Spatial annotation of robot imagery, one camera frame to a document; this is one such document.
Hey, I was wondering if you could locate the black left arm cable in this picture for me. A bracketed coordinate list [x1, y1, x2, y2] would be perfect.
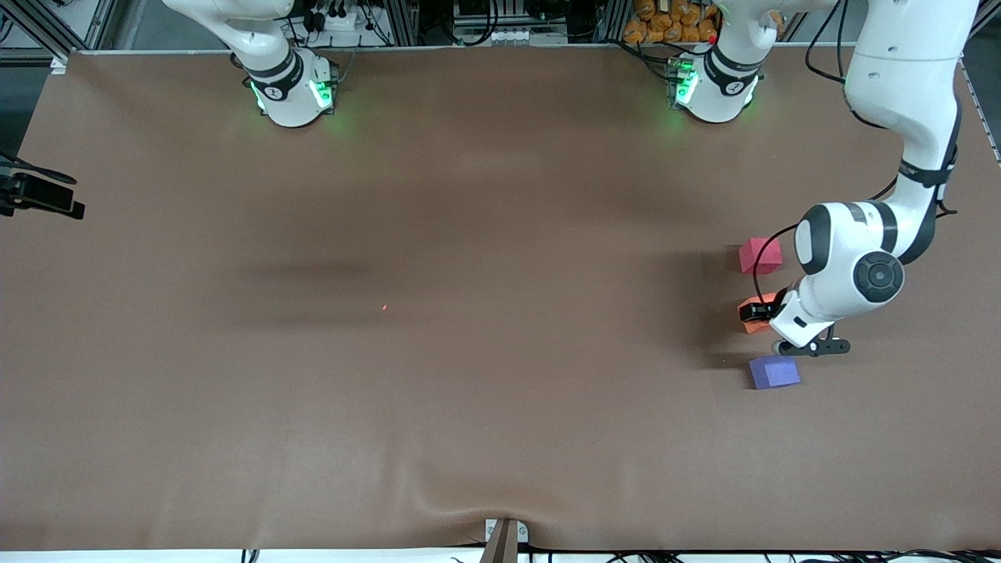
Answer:
[752, 0, 961, 304]

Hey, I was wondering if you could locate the metal table clamp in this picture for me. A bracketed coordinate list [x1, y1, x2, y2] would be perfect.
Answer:
[479, 518, 530, 563]

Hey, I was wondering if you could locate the aluminium frame strut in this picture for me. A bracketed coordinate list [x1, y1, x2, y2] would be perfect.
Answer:
[0, 0, 118, 65]

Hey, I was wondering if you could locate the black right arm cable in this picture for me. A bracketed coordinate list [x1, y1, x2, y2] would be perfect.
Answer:
[0, 151, 79, 186]

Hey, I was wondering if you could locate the purple foam block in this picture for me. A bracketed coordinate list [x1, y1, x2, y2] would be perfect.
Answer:
[748, 353, 802, 391]

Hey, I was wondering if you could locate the white terminal block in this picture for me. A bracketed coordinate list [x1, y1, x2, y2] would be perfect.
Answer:
[467, 27, 550, 46]

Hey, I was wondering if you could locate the red foam block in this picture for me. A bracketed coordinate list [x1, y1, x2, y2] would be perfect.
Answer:
[738, 237, 784, 275]

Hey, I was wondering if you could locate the bag of orange items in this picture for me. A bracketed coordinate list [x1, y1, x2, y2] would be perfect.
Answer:
[622, 0, 719, 45]

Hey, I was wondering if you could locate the orange foam block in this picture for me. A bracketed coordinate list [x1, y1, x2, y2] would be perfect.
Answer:
[741, 292, 784, 335]

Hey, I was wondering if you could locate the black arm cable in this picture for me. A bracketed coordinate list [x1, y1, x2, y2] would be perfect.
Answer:
[0, 151, 79, 186]
[752, 0, 961, 304]

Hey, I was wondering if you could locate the white power strip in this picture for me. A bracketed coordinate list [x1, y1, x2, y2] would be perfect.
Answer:
[308, 6, 378, 34]

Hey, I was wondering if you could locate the brown table cloth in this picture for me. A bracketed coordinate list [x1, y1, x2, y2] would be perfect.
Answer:
[0, 45, 1001, 553]

